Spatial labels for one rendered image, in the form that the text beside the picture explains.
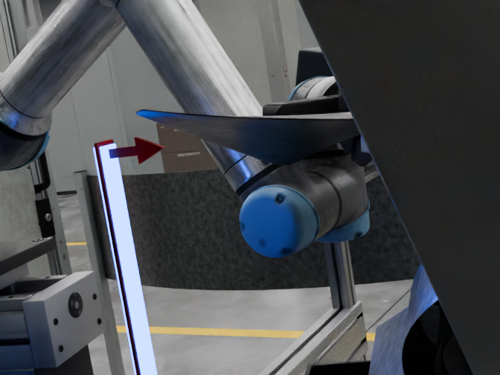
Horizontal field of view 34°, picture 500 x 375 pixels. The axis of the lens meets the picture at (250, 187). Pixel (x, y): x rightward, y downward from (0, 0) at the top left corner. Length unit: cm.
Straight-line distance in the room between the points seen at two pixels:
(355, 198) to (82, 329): 42
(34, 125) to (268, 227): 50
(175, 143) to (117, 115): 285
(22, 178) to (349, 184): 193
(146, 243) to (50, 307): 178
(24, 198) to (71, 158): 820
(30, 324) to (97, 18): 40
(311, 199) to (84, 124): 991
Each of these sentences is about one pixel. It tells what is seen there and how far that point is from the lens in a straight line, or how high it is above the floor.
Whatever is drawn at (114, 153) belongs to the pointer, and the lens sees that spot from 73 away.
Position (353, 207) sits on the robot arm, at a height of 106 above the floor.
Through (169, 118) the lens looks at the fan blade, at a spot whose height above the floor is 121.
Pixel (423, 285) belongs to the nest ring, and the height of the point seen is 112.
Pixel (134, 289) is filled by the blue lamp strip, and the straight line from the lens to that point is 75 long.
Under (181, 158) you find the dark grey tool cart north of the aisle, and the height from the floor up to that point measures 54.
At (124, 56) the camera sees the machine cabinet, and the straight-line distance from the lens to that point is 1049.
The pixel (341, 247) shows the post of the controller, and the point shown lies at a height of 96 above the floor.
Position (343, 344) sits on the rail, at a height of 83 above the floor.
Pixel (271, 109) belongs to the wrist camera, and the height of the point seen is 119.
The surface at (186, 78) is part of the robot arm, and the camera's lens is 86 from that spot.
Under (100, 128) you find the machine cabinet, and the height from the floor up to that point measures 83.
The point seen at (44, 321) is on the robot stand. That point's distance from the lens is 106.
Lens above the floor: 123
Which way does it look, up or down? 8 degrees down
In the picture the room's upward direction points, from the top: 9 degrees counter-clockwise
